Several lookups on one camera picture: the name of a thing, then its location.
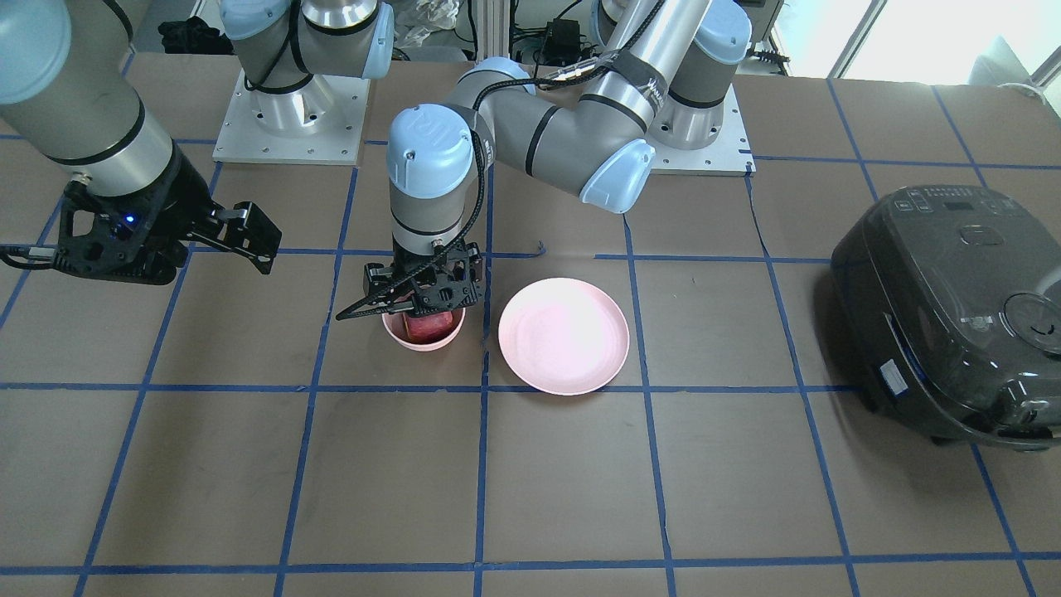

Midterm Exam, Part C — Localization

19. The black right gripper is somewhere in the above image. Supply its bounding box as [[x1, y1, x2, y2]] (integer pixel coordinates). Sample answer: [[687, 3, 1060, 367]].
[[1, 148, 282, 286]]

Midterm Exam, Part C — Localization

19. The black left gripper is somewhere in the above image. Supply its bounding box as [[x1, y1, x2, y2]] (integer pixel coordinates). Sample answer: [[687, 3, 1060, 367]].
[[335, 240, 482, 321]]

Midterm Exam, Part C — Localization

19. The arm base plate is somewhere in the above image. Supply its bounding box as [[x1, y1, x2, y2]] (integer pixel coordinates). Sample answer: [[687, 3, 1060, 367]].
[[647, 86, 756, 177], [212, 73, 371, 166]]

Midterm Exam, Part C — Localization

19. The pink plate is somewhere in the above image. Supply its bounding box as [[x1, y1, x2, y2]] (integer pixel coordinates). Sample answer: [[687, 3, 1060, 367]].
[[497, 277, 632, 396]]

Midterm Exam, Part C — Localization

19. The red apple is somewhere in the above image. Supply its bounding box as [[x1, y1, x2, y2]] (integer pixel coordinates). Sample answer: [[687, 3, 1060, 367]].
[[402, 311, 454, 344]]

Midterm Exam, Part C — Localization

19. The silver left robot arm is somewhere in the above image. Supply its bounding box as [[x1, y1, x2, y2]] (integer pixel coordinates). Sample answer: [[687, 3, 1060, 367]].
[[337, 1, 753, 321]]

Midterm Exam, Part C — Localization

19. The dark grey rice cooker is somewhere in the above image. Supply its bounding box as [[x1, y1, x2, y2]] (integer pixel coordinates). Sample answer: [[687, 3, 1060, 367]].
[[831, 185, 1060, 451]]

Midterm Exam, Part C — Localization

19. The pink bowl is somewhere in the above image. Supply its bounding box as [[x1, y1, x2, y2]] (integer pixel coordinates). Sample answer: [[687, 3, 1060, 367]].
[[382, 308, 465, 352]]

